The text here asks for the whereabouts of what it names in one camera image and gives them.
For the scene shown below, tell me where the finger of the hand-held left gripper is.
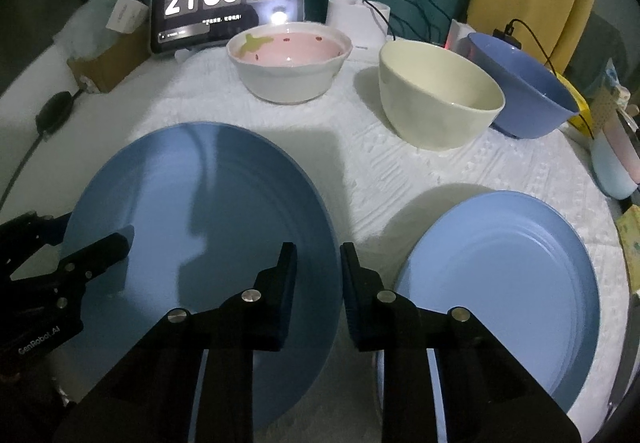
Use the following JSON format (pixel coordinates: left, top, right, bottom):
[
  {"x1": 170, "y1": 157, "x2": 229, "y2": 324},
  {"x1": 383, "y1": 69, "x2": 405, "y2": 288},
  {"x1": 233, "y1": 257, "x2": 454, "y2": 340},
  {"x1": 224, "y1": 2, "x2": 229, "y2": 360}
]
[
  {"x1": 9, "y1": 225, "x2": 136, "y2": 311},
  {"x1": 0, "y1": 210, "x2": 71, "y2": 256}
]

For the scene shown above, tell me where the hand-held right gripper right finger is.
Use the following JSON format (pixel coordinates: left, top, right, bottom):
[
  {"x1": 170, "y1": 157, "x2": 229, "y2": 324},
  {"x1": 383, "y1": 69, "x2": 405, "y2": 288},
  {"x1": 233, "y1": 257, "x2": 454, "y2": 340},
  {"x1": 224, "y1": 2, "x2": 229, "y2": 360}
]
[{"x1": 340, "y1": 242, "x2": 583, "y2": 443}]

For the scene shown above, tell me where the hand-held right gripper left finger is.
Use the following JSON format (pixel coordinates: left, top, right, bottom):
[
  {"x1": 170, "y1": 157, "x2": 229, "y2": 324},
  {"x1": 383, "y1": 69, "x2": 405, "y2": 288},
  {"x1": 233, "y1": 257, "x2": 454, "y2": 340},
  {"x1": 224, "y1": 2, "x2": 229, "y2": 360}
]
[{"x1": 52, "y1": 242, "x2": 299, "y2": 443}]

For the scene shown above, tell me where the large blue plate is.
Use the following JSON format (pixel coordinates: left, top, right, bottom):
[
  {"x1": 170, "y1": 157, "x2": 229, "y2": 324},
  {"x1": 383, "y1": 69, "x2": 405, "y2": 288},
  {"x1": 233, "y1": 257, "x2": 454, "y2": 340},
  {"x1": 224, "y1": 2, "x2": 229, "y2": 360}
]
[{"x1": 59, "y1": 122, "x2": 343, "y2": 429}]

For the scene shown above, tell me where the small blue plate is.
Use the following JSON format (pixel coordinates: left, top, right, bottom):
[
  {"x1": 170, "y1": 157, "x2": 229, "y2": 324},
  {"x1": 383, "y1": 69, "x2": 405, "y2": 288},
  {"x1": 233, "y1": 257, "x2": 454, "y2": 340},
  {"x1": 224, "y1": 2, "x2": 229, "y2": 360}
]
[{"x1": 377, "y1": 190, "x2": 601, "y2": 416}]

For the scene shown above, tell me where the cream bowl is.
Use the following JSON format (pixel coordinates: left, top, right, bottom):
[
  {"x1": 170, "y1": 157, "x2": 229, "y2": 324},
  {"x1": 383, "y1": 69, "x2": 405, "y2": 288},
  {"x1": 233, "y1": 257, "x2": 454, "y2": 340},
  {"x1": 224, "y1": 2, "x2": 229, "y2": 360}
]
[{"x1": 378, "y1": 41, "x2": 506, "y2": 151}]

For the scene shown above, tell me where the white bowl with red spots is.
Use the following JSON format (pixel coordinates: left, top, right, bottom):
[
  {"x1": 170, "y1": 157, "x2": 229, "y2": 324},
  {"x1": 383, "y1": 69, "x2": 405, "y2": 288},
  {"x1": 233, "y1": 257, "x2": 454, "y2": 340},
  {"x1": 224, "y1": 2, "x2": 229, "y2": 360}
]
[{"x1": 226, "y1": 21, "x2": 352, "y2": 104}]

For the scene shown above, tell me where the blue bowl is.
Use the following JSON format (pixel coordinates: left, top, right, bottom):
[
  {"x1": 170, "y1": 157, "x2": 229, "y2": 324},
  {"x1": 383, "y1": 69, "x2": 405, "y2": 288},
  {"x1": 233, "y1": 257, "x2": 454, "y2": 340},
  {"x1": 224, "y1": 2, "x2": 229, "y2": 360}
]
[{"x1": 467, "y1": 33, "x2": 581, "y2": 140}]

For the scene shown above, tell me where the white tablecloth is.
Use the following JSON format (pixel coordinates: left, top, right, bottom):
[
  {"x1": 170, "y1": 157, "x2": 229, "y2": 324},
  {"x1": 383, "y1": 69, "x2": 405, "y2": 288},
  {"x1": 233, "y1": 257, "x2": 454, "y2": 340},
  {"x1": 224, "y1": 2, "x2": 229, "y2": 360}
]
[{"x1": 0, "y1": 43, "x2": 632, "y2": 443}]

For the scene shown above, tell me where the cardboard box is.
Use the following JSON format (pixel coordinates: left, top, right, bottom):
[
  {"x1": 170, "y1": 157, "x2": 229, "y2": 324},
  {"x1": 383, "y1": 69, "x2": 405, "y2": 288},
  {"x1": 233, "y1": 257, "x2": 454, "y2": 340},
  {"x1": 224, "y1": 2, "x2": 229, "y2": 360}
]
[{"x1": 67, "y1": 30, "x2": 152, "y2": 94}]

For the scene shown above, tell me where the white paper packet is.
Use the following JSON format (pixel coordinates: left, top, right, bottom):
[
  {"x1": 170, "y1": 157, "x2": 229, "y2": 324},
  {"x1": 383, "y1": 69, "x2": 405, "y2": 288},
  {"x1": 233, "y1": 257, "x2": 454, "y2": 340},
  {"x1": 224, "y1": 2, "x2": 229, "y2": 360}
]
[{"x1": 106, "y1": 0, "x2": 150, "y2": 35}]

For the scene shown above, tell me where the white lamp base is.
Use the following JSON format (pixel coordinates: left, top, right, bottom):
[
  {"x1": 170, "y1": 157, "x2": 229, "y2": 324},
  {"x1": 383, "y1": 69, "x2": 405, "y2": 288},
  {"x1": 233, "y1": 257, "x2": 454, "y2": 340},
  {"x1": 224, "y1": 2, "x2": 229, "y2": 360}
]
[{"x1": 327, "y1": 0, "x2": 392, "y2": 61}]

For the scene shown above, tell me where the white charger block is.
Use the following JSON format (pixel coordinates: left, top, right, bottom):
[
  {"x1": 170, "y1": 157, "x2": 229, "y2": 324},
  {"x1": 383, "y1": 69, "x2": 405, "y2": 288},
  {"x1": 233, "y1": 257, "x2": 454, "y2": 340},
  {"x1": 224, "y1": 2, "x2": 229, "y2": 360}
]
[{"x1": 446, "y1": 19, "x2": 473, "y2": 51}]

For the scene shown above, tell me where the yellow packet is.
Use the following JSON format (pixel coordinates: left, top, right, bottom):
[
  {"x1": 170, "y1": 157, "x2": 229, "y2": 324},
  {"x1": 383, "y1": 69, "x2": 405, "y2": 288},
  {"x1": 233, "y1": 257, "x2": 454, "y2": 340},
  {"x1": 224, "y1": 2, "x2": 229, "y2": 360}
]
[{"x1": 555, "y1": 73, "x2": 597, "y2": 134}]

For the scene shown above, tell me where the stack of pastel cups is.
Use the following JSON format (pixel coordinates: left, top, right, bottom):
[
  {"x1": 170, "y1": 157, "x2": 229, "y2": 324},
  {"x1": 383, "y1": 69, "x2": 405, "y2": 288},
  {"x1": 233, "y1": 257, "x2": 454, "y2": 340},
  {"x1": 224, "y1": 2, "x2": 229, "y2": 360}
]
[{"x1": 591, "y1": 113, "x2": 640, "y2": 202}]

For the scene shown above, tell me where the black power adapter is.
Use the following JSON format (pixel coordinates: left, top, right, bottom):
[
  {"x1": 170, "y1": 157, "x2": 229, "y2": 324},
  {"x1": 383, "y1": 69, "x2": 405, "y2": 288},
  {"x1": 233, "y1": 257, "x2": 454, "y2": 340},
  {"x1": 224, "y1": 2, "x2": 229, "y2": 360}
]
[{"x1": 493, "y1": 27, "x2": 523, "y2": 50}]

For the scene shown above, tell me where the dotted paper card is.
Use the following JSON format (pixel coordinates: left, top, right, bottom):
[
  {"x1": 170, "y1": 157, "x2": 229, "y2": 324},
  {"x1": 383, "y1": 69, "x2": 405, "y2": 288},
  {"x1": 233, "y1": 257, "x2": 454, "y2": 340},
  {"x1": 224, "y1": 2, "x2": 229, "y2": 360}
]
[{"x1": 595, "y1": 87, "x2": 622, "y2": 134}]

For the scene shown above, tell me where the black inline cable switch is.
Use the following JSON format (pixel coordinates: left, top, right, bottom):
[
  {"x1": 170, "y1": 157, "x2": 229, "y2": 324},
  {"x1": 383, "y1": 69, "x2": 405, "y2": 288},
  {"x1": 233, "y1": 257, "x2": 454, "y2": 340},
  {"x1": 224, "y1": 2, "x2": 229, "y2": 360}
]
[{"x1": 36, "y1": 91, "x2": 76, "y2": 137}]

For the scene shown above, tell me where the black lamp cable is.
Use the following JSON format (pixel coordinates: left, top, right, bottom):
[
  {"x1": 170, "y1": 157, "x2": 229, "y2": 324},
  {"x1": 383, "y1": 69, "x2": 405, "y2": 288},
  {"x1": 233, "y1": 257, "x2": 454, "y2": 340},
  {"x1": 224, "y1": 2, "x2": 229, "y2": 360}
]
[{"x1": 359, "y1": 0, "x2": 402, "y2": 42}]

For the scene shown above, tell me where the black adapter cable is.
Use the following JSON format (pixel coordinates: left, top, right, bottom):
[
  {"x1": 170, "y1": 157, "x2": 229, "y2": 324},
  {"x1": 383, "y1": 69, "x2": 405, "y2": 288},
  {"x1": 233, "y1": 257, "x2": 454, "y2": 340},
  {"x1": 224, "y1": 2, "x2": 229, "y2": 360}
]
[{"x1": 504, "y1": 19, "x2": 598, "y2": 140}]

